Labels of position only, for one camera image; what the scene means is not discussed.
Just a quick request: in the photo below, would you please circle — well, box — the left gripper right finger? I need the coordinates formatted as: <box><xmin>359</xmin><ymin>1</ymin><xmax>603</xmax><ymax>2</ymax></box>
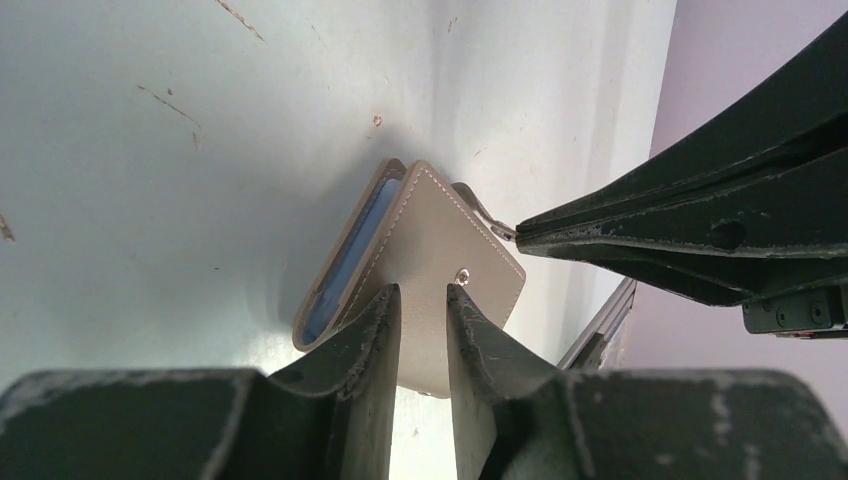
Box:
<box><xmin>446</xmin><ymin>284</ymin><xmax>847</xmax><ymax>479</ymax></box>

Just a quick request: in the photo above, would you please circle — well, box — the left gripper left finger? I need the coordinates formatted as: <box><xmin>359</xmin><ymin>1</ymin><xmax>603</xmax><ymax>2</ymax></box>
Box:
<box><xmin>1</xmin><ymin>284</ymin><xmax>402</xmax><ymax>479</ymax></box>

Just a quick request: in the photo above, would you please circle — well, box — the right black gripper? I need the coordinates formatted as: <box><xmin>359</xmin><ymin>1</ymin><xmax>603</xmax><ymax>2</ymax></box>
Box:
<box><xmin>517</xmin><ymin>16</ymin><xmax>847</xmax><ymax>340</ymax></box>

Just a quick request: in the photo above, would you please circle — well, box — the beige leather card holder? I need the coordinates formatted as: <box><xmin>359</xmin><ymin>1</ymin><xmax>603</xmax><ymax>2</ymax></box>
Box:
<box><xmin>293</xmin><ymin>158</ymin><xmax>526</xmax><ymax>398</ymax></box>

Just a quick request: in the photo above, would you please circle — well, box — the aluminium frame rail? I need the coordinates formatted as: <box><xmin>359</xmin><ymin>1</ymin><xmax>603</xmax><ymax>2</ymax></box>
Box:
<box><xmin>557</xmin><ymin>278</ymin><xmax>638</xmax><ymax>371</ymax></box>

